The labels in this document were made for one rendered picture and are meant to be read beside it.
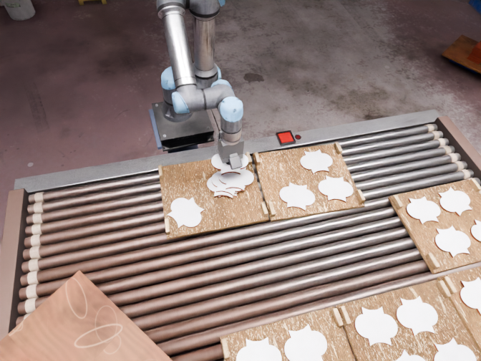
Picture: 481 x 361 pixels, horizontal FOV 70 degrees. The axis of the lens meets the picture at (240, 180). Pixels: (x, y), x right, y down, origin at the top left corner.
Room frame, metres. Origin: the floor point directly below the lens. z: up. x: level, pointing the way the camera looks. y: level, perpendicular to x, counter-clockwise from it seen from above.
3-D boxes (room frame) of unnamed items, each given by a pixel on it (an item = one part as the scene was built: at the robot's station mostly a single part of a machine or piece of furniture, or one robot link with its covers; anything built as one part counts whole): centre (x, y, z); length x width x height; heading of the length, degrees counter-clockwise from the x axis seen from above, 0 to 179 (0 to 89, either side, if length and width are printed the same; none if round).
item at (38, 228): (0.86, -0.11, 0.90); 1.95 x 0.05 x 0.05; 109
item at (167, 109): (1.23, 0.34, 1.00); 0.15 x 0.15 x 0.10
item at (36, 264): (0.72, -0.16, 0.90); 1.95 x 0.05 x 0.05; 109
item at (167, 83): (1.23, 0.33, 1.11); 0.13 x 0.12 x 0.14; 110
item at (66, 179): (1.07, -0.04, 0.89); 2.08 x 0.08 x 0.06; 109
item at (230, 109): (0.86, 0.05, 1.32); 0.09 x 0.08 x 0.11; 20
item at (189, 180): (0.78, 0.12, 0.93); 0.41 x 0.35 x 0.02; 107
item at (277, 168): (0.89, -0.29, 0.93); 0.41 x 0.35 x 0.02; 105
